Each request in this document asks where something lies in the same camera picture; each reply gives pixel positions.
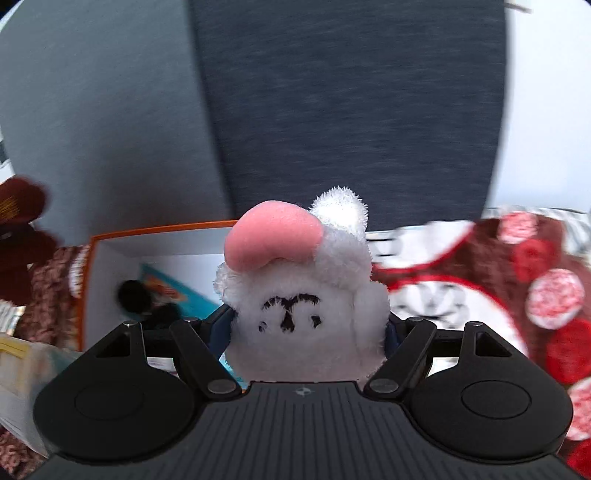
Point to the floral patterned cloth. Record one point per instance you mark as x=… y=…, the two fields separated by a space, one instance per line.
x=46 y=290

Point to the clear plastic container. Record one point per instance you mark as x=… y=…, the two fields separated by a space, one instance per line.
x=23 y=383

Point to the black fuzzy item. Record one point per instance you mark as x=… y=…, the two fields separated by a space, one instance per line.
x=138 y=300

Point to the dark red plush item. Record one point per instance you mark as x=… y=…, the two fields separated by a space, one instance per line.
x=21 y=230

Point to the dark blue upholstered headboard panel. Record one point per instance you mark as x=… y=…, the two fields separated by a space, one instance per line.
x=346 y=115

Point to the white plush toy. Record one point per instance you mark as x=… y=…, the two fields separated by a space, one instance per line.
x=300 y=277

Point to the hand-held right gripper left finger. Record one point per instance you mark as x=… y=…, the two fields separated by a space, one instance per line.
x=221 y=330

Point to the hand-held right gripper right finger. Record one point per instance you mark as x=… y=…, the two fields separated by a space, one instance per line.
x=392 y=334

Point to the red white printed blanket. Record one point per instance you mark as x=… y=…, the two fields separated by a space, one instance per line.
x=498 y=286

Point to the orange cardboard box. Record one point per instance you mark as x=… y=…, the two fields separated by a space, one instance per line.
x=115 y=258

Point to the grey upholstered headboard panel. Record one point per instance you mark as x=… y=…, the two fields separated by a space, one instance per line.
x=115 y=115

